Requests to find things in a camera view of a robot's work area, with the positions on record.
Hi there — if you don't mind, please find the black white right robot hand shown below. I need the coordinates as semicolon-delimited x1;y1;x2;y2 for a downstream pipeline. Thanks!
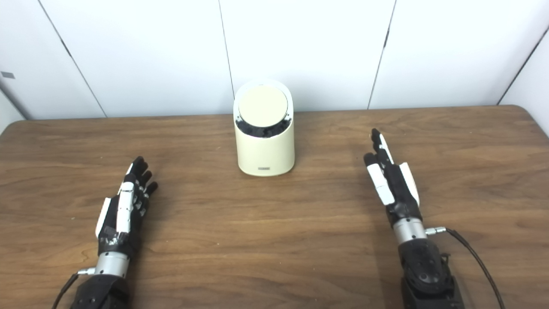
363;128;421;227

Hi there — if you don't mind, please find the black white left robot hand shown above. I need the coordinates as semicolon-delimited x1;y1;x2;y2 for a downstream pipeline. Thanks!
95;156;158;258

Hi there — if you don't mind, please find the cream round bin lid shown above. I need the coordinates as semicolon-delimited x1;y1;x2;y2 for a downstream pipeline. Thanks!
238;85;289;127

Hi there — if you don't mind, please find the cream-colored bin body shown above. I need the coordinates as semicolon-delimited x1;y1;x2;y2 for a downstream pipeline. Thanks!
233;79;296;177

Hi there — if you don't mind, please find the black bin liner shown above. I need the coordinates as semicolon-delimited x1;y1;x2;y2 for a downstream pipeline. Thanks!
235;116;293;138

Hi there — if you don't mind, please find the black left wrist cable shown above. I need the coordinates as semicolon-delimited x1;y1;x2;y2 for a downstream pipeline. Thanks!
51;267;97;309

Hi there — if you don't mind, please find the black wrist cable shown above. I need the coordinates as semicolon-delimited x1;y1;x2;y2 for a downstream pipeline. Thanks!
51;267;97;309
425;227;506;309

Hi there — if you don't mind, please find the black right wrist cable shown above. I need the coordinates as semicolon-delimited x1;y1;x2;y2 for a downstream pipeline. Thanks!
425;227;506;309

